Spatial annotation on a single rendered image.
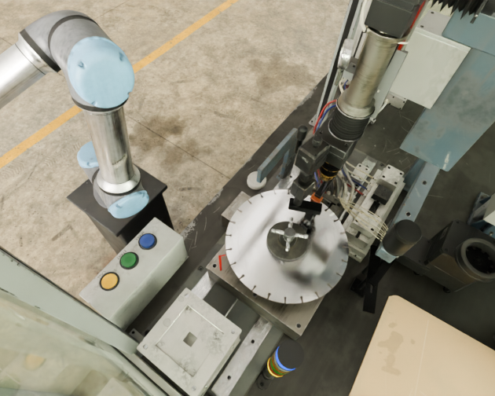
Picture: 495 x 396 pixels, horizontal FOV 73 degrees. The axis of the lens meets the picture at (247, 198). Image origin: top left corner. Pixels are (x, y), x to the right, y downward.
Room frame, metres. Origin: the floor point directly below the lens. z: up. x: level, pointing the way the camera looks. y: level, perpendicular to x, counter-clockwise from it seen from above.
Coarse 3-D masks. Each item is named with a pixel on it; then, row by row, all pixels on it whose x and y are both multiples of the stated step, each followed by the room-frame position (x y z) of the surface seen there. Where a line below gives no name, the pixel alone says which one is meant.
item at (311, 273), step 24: (264, 192) 0.53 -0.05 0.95; (240, 216) 0.45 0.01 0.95; (264, 216) 0.45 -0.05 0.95; (288, 216) 0.46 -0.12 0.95; (240, 240) 0.37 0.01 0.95; (264, 240) 0.38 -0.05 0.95; (312, 240) 0.39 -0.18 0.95; (336, 240) 0.39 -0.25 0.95; (240, 264) 0.31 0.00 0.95; (264, 264) 0.31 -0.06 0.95; (288, 264) 0.32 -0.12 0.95; (312, 264) 0.32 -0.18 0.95; (336, 264) 0.33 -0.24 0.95; (264, 288) 0.25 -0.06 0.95; (288, 288) 0.25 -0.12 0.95; (312, 288) 0.26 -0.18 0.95
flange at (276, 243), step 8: (280, 224) 0.43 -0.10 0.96; (296, 224) 0.43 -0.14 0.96; (296, 232) 0.41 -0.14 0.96; (304, 232) 0.41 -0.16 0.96; (272, 240) 0.37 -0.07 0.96; (280, 240) 0.37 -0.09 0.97; (296, 240) 0.38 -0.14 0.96; (304, 240) 0.38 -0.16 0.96; (272, 248) 0.35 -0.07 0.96; (280, 248) 0.35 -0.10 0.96; (296, 248) 0.36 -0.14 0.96; (304, 248) 0.36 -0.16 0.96; (280, 256) 0.33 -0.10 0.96; (288, 256) 0.33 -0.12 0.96; (296, 256) 0.34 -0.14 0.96
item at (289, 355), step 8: (280, 344) 0.09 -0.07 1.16; (288, 344) 0.09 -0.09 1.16; (296, 344) 0.09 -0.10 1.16; (280, 352) 0.08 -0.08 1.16; (288, 352) 0.08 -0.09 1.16; (296, 352) 0.08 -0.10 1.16; (280, 360) 0.07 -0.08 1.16; (288, 360) 0.07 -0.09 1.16; (296, 360) 0.07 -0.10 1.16; (288, 368) 0.06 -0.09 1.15
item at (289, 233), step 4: (292, 220) 0.42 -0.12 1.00; (288, 224) 0.41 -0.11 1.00; (288, 228) 0.39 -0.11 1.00; (272, 232) 0.38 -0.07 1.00; (276, 232) 0.38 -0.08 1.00; (280, 232) 0.38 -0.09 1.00; (284, 232) 0.38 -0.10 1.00; (288, 232) 0.38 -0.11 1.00; (292, 232) 0.38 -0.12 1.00; (284, 236) 0.37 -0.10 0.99; (288, 236) 0.37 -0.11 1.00; (292, 236) 0.37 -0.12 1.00; (296, 236) 0.37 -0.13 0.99; (300, 236) 0.37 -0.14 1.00; (304, 236) 0.37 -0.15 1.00; (288, 240) 0.36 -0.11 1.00; (288, 244) 0.35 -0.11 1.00; (288, 248) 0.34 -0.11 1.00
